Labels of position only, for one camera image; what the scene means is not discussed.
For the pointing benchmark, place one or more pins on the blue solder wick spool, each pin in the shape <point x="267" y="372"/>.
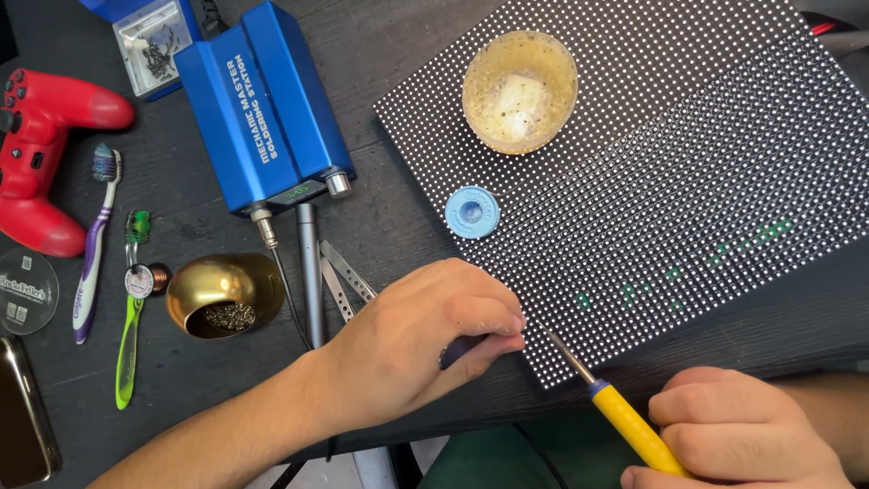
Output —
<point x="472" y="212"/>

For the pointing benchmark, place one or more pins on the black device corner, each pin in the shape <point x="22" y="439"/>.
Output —
<point x="7" y="30"/>

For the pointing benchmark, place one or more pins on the pile of black screws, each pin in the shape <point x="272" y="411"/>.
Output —
<point x="159" y="54"/>

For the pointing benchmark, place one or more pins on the silver perforated tweezers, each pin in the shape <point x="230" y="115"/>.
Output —
<point x="343" y="270"/>

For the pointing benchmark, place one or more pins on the black and red object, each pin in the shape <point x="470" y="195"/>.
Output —
<point x="838" y="37"/>

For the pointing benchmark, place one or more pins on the red game controller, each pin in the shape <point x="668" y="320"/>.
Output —
<point x="41" y="163"/>

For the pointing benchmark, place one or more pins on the green trousers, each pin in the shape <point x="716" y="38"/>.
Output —
<point x="529" y="458"/>

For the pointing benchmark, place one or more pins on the gold tip cleaner holder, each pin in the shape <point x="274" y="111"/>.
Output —
<point x="217" y="282"/>

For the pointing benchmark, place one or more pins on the purple white toothbrush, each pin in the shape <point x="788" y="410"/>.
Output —
<point x="92" y="265"/>

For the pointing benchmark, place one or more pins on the person's right fingers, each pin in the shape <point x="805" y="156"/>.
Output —
<point x="692" y="414"/>

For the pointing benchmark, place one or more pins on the grey metal pen tool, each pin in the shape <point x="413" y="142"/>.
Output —
<point x="310" y="271"/>

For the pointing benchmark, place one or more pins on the yellow soldering iron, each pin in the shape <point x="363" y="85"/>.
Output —
<point x="631" y="424"/>

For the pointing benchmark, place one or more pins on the green clear toothbrush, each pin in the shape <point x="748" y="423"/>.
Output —
<point x="127" y="339"/>

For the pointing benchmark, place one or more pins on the blue soldering station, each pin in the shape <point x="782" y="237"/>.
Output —
<point x="265" y="115"/>

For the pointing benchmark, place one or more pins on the blue clear-lid parts box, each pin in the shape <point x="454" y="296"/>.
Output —
<point x="132" y="75"/>

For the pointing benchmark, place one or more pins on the yellowish translucent flux jar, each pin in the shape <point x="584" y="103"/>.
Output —
<point x="519" y="95"/>

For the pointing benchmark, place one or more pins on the person's left hand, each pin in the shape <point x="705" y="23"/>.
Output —
<point x="394" y="346"/>

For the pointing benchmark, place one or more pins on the black LED matrix panel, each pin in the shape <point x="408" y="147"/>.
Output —
<point x="679" y="190"/>

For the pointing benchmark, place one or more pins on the person's right hand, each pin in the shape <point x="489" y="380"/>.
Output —
<point x="740" y="441"/>

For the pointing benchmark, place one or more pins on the brass cleaning wool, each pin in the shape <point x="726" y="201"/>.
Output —
<point x="229" y="316"/>

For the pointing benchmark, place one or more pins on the black smartphone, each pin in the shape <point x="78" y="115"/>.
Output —
<point x="20" y="421"/>

